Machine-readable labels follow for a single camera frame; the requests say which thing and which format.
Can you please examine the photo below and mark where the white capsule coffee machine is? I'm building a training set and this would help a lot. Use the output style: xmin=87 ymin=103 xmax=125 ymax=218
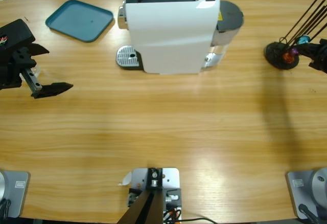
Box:
xmin=117 ymin=0 xmax=221 ymax=76

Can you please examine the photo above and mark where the metal drip tray grate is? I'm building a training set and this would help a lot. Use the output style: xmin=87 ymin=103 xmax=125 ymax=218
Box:
xmin=116 ymin=44 xmax=144 ymax=71

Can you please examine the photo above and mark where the black capsule holder with rods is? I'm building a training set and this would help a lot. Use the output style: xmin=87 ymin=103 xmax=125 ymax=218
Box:
xmin=264 ymin=0 xmax=327 ymax=70

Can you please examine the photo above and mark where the white paper tag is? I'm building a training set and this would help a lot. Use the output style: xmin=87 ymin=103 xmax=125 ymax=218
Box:
xmin=117 ymin=172 xmax=133 ymax=187

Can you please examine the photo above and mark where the black base cable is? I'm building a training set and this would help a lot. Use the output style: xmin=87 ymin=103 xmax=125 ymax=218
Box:
xmin=298 ymin=203 xmax=320 ymax=224
xmin=0 ymin=198 xmax=12 ymax=219

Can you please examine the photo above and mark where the black mount cable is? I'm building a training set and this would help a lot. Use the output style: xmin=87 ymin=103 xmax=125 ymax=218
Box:
xmin=176 ymin=217 xmax=219 ymax=224

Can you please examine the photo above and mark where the grey base plate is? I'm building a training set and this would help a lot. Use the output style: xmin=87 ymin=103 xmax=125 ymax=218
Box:
xmin=285 ymin=170 xmax=327 ymax=219
xmin=0 ymin=170 xmax=31 ymax=219

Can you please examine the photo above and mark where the clear water tank dark lid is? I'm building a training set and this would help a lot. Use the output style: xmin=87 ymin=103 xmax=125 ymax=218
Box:
xmin=203 ymin=0 xmax=245 ymax=69

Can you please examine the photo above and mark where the orange cable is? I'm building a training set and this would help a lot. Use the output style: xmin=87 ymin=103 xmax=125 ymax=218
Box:
xmin=163 ymin=207 xmax=182 ymax=221

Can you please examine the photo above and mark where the dark camera post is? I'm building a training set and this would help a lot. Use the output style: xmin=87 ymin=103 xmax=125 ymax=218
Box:
xmin=117 ymin=167 xmax=164 ymax=224

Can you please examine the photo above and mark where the teal plastic tray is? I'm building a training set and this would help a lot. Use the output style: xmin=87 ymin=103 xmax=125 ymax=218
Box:
xmin=45 ymin=0 xmax=114 ymax=43

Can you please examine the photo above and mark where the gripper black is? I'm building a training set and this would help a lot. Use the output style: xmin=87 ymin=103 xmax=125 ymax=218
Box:
xmin=0 ymin=18 xmax=74 ymax=99
xmin=297 ymin=38 xmax=327 ymax=75

